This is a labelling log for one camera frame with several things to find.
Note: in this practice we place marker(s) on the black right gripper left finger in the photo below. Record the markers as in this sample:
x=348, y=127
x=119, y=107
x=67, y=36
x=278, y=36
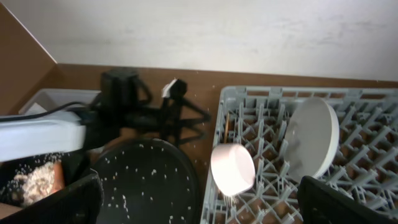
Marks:
x=79, y=202

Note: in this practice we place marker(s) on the grey dishwasher rack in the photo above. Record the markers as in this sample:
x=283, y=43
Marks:
x=364, y=168

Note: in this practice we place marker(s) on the orange carrot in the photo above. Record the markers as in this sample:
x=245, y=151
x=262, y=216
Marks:
x=58, y=182

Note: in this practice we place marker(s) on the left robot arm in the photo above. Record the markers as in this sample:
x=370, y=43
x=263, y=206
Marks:
x=58, y=130

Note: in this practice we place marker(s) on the clear plastic bin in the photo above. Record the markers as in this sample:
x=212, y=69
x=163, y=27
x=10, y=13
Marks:
x=50, y=98

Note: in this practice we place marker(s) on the pink bowl with food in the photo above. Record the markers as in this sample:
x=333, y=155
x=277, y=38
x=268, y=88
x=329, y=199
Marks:
x=232, y=168

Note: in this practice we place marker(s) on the grey plate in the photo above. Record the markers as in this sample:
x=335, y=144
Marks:
x=313, y=135

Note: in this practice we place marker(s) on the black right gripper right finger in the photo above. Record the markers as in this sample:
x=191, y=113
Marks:
x=320, y=203

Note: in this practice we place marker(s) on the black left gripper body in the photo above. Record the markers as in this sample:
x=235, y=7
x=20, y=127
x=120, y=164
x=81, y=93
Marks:
x=122, y=103

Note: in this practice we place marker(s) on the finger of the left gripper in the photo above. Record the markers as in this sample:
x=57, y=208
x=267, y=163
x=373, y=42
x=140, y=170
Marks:
x=183, y=136
x=182, y=112

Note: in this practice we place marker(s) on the black bin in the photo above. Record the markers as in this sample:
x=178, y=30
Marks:
x=73, y=165

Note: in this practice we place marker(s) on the wooden chopstick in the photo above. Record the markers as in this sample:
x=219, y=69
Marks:
x=226, y=128

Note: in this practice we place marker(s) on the round black tray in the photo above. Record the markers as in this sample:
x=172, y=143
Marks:
x=147, y=181

